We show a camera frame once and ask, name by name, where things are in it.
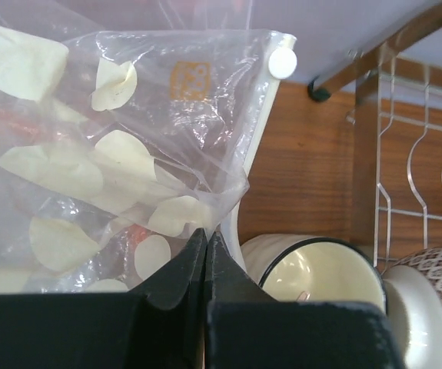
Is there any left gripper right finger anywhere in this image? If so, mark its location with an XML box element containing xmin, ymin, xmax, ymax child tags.
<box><xmin>204</xmin><ymin>233</ymin><xmax>404</xmax><ymax>368</ymax></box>

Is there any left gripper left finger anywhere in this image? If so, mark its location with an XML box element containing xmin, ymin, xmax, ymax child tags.
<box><xmin>0</xmin><ymin>230</ymin><xmax>208</xmax><ymax>368</ymax></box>

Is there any clear zip top bag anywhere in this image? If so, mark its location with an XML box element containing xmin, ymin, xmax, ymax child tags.
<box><xmin>0</xmin><ymin>26</ymin><xmax>297</xmax><ymax>294</ymax></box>

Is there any cream enamel mug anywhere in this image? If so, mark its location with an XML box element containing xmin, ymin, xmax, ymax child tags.
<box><xmin>241</xmin><ymin>234</ymin><xmax>387</xmax><ymax>312</ymax></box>

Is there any brown patterned bowl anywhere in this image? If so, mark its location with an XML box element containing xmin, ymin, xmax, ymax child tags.
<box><xmin>382</xmin><ymin>247</ymin><xmax>442</xmax><ymax>368</ymax></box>

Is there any steel dish rack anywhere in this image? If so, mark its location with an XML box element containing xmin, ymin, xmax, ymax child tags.
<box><xmin>307</xmin><ymin>1</ymin><xmax>442</xmax><ymax>269</ymax></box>

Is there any pile of clear plastic bags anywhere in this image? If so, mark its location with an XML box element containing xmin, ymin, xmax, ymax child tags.
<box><xmin>0</xmin><ymin>0</ymin><xmax>253</xmax><ymax>42</ymax></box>

